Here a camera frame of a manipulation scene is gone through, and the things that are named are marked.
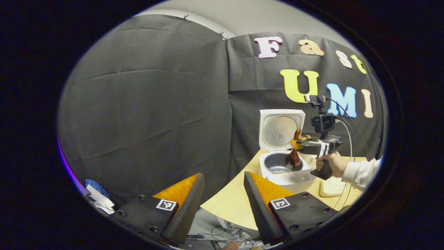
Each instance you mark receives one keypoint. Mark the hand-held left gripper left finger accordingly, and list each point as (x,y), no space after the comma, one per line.
(189,208)

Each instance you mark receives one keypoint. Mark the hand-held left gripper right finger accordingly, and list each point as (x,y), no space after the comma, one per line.
(258,208)

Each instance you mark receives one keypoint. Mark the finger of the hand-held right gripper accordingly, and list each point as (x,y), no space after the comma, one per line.
(297,143)

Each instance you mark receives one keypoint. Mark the dark wooden spoon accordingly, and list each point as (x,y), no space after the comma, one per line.
(293,159)

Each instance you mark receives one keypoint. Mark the white rice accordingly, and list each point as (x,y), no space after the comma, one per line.
(289,167)

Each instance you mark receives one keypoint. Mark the white rice cooker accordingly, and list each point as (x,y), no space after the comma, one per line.
(298,180)

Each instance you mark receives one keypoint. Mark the white paper sheet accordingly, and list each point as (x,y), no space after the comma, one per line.
(100,201)

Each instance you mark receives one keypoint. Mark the blue cloth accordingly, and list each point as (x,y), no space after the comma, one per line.
(95,184)

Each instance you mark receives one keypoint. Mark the black backdrop cloth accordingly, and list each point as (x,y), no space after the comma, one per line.
(138,104)

